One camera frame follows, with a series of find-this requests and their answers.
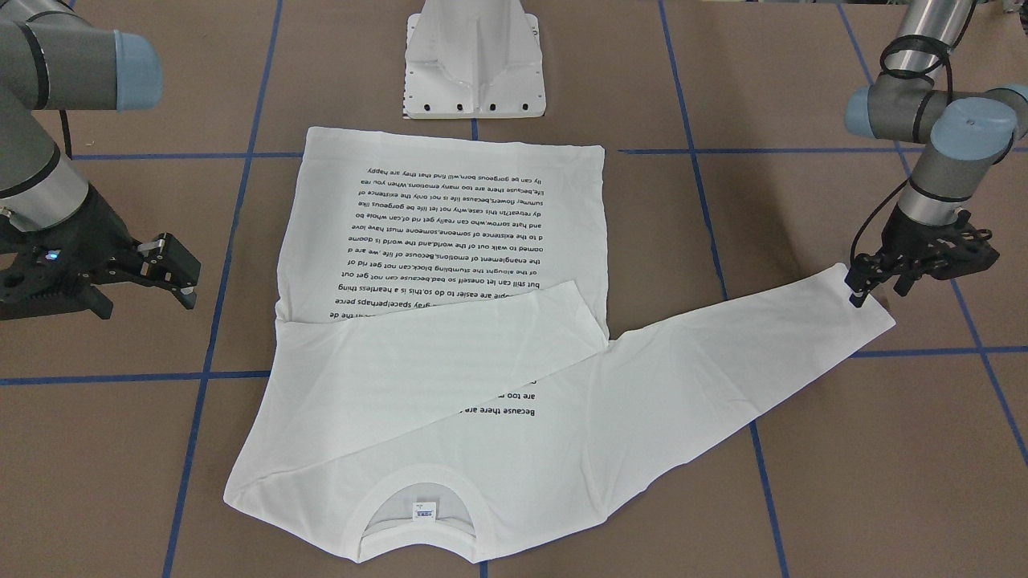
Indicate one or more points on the white long-sleeve printed shirt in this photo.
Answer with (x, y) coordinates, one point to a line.
(444, 374)

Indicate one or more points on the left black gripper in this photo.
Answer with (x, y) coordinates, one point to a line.
(920, 234)

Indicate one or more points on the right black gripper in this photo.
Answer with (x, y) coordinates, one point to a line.
(98, 233)

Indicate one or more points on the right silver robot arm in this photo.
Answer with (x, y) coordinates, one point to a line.
(52, 59)

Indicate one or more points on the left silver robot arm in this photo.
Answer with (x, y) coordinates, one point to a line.
(962, 133)

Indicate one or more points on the white camera stand base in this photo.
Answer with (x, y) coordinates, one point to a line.
(473, 59)

